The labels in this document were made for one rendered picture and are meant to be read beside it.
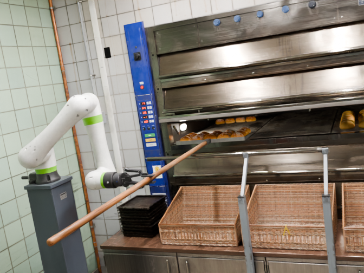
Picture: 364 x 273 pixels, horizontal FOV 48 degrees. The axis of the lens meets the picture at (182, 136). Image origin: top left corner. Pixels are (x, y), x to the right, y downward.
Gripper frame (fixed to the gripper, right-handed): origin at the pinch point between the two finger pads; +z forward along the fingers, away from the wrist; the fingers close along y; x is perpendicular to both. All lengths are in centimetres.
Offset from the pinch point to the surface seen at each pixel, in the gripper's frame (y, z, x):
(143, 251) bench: 65, -39, -46
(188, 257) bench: 68, -5, -46
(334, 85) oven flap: -31, 92, -99
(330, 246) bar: 53, 86, -40
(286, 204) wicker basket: 48, 54, -93
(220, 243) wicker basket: 59, 17, -51
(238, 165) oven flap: 20, 21, -100
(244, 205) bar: 29, 39, -40
